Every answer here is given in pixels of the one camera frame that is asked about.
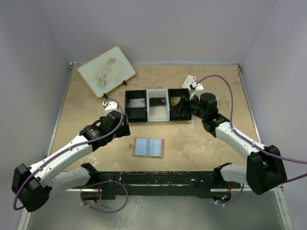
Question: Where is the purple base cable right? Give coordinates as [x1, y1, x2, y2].
[214, 183, 244, 207]

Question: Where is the black card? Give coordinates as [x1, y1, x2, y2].
[149, 97, 166, 106]

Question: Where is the gold card from holder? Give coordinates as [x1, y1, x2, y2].
[170, 97, 182, 107]

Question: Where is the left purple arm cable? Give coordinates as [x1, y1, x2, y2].
[12, 98, 125, 211]

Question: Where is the black card in white bin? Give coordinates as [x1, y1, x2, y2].
[149, 97, 166, 106]

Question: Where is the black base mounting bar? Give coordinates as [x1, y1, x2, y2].
[70, 171, 243, 199]

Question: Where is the pink leather card holder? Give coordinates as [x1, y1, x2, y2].
[129, 138, 165, 159]

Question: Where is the black left plastic bin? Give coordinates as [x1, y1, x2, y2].
[125, 90, 147, 123]

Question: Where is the light blue card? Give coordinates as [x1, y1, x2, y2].
[134, 138, 150, 157]

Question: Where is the silver card in left bin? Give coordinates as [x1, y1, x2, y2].
[129, 98, 146, 108]

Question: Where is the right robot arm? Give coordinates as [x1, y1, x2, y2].
[170, 93, 287, 195]

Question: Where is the white plastic bin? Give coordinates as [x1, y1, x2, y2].
[146, 89, 170, 122]

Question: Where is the white red paper box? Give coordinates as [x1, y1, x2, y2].
[181, 75, 196, 89]

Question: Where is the black plastic bin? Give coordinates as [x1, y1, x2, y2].
[167, 88, 191, 121]
[125, 90, 147, 123]

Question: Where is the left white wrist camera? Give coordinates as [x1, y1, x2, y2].
[103, 100, 119, 116]

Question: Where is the black right plastic bin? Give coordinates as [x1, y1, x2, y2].
[167, 88, 191, 121]

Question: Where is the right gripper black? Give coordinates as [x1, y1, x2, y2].
[171, 94, 206, 120]

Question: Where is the purple base cable loop left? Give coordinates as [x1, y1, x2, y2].
[80, 180, 128, 213]

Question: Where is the whiteboard with yellow frame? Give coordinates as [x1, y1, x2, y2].
[77, 46, 136, 98]

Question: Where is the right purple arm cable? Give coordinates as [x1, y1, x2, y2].
[191, 74, 307, 184]

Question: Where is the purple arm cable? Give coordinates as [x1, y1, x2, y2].
[12, 98, 125, 211]
[191, 74, 307, 184]

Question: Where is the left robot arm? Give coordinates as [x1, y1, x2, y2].
[12, 110, 130, 212]

